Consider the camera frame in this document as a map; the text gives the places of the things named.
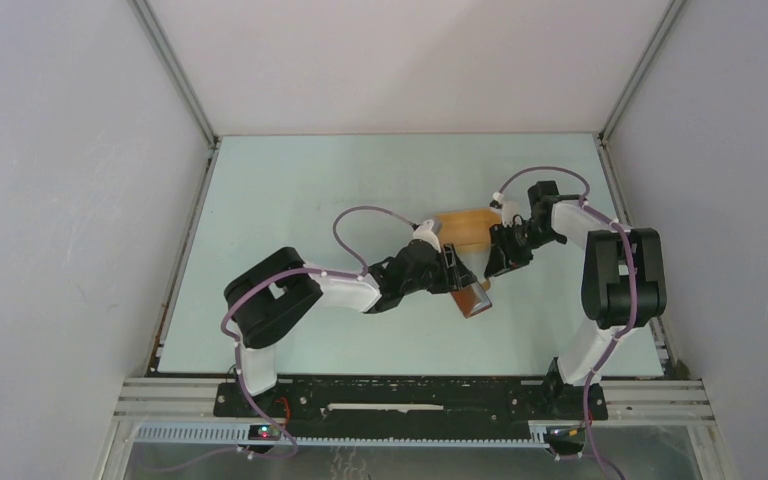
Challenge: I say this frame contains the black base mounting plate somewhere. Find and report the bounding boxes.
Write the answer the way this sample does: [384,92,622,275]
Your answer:
[213,375,608,441]

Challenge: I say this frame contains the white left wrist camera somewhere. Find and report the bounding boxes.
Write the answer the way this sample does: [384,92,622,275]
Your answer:
[412,217,442,253]

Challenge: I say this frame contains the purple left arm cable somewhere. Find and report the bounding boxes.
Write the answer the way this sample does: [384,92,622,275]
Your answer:
[138,205,425,475]

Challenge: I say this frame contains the white cable duct strip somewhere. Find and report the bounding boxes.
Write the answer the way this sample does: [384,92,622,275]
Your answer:
[132,422,548,448]

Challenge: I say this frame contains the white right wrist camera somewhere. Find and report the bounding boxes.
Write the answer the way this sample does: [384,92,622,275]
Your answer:
[489,191,524,228]

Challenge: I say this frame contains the orange plastic tray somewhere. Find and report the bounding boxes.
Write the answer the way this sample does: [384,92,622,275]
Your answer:
[433,207,501,253]

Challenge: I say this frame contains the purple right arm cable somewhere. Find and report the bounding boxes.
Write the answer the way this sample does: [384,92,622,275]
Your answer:
[489,166,638,480]

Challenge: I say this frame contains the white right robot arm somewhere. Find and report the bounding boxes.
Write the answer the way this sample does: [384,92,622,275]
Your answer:
[484,181,667,418]

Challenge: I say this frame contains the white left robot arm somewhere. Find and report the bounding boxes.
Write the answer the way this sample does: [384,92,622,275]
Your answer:
[220,239,492,417]

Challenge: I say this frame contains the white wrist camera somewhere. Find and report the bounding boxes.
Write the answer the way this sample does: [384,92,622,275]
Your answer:
[489,191,524,228]
[412,217,442,253]

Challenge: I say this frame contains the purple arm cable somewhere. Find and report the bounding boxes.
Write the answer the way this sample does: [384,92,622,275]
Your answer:
[138,205,425,475]
[489,166,638,480]

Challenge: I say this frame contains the brown leather card holder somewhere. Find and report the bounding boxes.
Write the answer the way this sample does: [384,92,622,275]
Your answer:
[450,280,493,319]

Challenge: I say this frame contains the aluminium frame rail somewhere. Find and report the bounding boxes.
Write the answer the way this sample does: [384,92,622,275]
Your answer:
[113,377,716,427]

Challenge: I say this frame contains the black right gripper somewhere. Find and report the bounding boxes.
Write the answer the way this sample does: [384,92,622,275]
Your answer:
[484,220,564,278]

